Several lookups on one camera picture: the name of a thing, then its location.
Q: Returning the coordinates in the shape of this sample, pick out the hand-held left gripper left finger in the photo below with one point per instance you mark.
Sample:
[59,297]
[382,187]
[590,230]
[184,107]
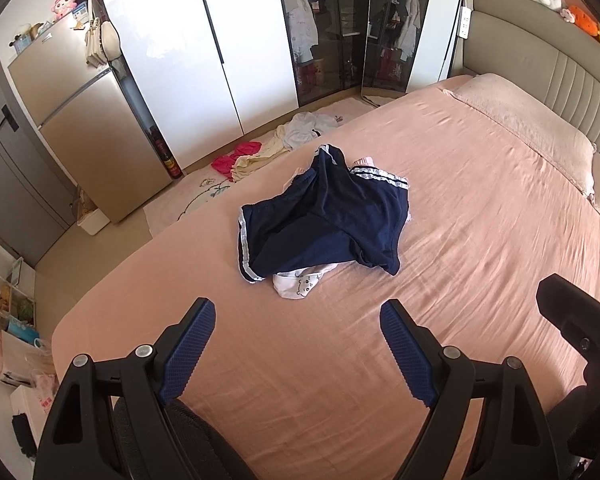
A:
[190,350]

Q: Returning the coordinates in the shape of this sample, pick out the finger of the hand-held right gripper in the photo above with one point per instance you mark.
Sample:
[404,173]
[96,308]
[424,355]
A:
[570,310]

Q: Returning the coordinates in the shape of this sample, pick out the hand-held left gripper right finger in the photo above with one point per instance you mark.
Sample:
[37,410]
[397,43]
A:
[405,350]

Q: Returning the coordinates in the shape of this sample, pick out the white printed garment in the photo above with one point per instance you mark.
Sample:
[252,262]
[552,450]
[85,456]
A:
[300,287]

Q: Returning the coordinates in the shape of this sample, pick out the navy striped shorts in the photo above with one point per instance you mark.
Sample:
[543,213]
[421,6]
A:
[320,220]

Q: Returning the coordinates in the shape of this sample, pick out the bed with pink sheet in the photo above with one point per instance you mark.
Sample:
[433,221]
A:
[480,260]

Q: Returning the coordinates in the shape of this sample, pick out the white storage box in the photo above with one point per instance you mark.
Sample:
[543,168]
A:
[95,222]

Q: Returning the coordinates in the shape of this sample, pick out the pale pink floor rug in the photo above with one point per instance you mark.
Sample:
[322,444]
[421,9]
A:
[200,190]

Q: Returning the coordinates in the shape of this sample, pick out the cluttered storage shelf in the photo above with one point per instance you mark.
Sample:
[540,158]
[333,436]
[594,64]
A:
[10,305]

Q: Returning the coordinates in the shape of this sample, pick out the magenta crumpled garment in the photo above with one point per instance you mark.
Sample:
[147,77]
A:
[222,164]

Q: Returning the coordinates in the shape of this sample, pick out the dark glass bottle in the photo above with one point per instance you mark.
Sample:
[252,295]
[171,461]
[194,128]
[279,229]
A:
[169,160]

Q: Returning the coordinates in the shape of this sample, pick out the pink ruffled garment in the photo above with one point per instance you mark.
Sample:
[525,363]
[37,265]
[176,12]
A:
[364,160]

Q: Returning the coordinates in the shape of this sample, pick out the cream crumpled garment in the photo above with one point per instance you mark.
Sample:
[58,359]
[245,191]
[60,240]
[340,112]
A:
[260,160]

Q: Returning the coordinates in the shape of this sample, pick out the grey padded headboard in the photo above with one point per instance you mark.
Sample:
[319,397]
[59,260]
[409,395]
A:
[540,60]

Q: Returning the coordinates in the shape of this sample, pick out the orange plush toy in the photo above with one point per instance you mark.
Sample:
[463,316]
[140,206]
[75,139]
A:
[580,19]

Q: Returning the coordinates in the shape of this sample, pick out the white crumpled garment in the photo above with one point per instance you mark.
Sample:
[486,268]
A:
[305,132]

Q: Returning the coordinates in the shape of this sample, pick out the grey door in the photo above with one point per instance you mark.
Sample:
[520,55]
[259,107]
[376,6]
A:
[15,185]

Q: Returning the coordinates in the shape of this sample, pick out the gold fridge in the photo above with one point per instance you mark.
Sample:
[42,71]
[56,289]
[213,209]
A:
[90,125]

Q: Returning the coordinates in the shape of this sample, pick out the white power strip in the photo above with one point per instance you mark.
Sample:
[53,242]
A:
[466,22]

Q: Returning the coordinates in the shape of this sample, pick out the white wardrobe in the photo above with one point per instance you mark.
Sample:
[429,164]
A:
[180,60]

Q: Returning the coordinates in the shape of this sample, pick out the beige hanging bag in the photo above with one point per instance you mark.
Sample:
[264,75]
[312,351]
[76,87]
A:
[107,40]

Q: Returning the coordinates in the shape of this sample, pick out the glass door cabinet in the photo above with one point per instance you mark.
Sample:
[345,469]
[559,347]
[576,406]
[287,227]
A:
[330,35]

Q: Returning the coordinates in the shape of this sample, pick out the pink plush toy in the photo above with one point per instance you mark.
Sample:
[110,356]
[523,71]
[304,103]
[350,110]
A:
[64,5]

